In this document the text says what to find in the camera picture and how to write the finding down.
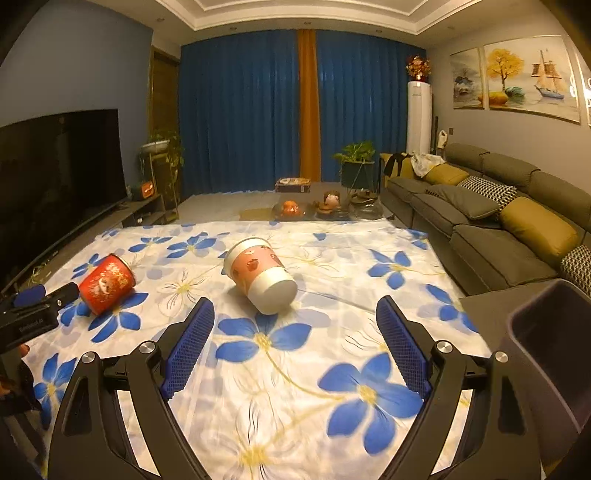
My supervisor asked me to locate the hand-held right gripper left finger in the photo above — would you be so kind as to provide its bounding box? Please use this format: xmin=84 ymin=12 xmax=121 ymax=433
xmin=47 ymin=296 xmax=215 ymax=480

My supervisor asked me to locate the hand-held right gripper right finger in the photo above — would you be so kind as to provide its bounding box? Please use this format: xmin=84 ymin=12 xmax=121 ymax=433
xmin=375 ymin=295 xmax=541 ymax=480

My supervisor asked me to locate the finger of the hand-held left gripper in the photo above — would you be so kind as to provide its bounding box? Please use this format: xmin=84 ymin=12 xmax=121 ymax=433
xmin=44 ymin=281 xmax=80 ymax=311
xmin=13 ymin=285 xmax=47 ymax=309

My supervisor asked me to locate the red gold paper cup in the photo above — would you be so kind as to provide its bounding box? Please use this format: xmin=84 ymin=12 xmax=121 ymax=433
xmin=78 ymin=254 xmax=137 ymax=316

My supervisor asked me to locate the orange printed paper cup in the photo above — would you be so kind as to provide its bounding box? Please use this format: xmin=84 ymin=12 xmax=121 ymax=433
xmin=223 ymin=237 xmax=298 ymax=315

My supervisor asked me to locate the grey plastic bin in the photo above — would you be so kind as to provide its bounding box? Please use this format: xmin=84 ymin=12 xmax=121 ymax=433
xmin=505 ymin=278 xmax=591 ymax=430

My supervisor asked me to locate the person's left hand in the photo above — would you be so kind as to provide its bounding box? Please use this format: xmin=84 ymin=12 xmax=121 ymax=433
xmin=0 ymin=344 xmax=35 ymax=403

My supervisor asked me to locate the blue floral bedsheet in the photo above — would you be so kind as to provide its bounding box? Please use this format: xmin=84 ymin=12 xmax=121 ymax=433
xmin=9 ymin=220 xmax=492 ymax=480

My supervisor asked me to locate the black flat television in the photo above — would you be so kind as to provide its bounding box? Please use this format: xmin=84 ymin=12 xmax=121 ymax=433
xmin=0 ymin=108 xmax=127 ymax=287

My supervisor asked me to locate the grey television cabinet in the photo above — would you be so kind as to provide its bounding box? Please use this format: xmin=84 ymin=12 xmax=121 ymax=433
xmin=0 ymin=194 xmax=164 ymax=296

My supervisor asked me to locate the grey sectional sofa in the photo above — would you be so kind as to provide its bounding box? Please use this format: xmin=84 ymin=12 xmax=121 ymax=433
xmin=379 ymin=142 xmax=591 ymax=296

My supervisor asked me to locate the tea tray set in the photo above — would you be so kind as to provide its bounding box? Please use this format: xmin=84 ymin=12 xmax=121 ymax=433
xmin=348 ymin=189 xmax=382 ymax=217

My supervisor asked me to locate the wooden plant stand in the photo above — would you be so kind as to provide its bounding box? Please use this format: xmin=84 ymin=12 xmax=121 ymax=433
xmin=150 ymin=154 xmax=181 ymax=222

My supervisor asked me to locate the dark coffee table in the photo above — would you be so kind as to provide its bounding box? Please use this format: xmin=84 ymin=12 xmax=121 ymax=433
xmin=240 ymin=182 xmax=393 ymax=222

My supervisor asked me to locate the flat grey cushion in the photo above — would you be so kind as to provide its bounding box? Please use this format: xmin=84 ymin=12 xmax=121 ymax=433
xmin=425 ymin=185 xmax=502 ymax=220

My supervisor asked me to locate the small yellow cushion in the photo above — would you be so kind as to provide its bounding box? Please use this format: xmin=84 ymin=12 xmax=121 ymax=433
xmin=425 ymin=165 xmax=469 ymax=186

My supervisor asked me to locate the trailing potted plant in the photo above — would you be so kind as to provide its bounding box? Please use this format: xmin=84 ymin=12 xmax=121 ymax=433
xmin=140 ymin=131 xmax=185 ymax=204

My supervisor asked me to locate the black white patterned cushion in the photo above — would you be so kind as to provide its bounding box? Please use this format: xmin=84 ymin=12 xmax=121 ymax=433
xmin=457 ymin=175 xmax=518 ymax=206
xmin=560 ymin=244 xmax=591 ymax=296

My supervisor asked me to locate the black cloth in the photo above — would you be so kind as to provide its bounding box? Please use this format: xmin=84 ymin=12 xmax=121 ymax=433
xmin=383 ymin=152 xmax=411 ymax=177

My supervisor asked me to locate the large yellow cushion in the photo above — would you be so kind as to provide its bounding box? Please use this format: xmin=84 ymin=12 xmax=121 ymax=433
xmin=499 ymin=197 xmax=580 ymax=257

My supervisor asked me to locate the white cloth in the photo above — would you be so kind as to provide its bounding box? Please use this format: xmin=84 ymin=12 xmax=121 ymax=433
xmin=412 ymin=151 xmax=446 ymax=177

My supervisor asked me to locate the flat printed box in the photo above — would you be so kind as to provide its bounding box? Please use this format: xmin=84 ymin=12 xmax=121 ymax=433
xmin=274 ymin=176 xmax=311 ymax=192

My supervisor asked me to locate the green potted plant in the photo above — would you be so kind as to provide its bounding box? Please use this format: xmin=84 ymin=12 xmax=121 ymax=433
xmin=333 ymin=141 xmax=377 ymax=190

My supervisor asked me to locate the brown wooden door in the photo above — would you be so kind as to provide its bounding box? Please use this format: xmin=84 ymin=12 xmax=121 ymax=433
xmin=148 ymin=46 xmax=182 ymax=153

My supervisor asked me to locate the white standing air conditioner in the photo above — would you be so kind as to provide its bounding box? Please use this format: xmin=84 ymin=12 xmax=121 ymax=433
xmin=406 ymin=81 xmax=433 ymax=155

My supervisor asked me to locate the blue curtain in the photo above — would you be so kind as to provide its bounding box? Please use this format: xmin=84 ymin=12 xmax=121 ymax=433
xmin=179 ymin=28 xmax=303 ymax=195
xmin=315 ymin=28 xmax=419 ymax=183

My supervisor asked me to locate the orange curtain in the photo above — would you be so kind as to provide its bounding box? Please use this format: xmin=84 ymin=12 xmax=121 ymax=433
xmin=297 ymin=28 xmax=322 ymax=182

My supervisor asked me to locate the small framed landscape painting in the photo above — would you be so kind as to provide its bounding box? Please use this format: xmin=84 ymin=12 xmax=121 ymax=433
xmin=449 ymin=47 xmax=485 ymax=110

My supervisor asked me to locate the red gold flower ornament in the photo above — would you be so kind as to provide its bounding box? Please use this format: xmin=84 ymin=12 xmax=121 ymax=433
xmin=405 ymin=54 xmax=433 ymax=83

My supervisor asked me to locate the framed tree and ship painting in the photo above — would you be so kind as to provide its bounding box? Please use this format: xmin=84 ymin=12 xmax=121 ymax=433
xmin=482 ymin=33 xmax=581 ymax=124

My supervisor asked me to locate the framed pale abstract painting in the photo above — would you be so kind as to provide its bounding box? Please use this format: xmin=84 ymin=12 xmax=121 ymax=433
xmin=575 ymin=65 xmax=591 ymax=127

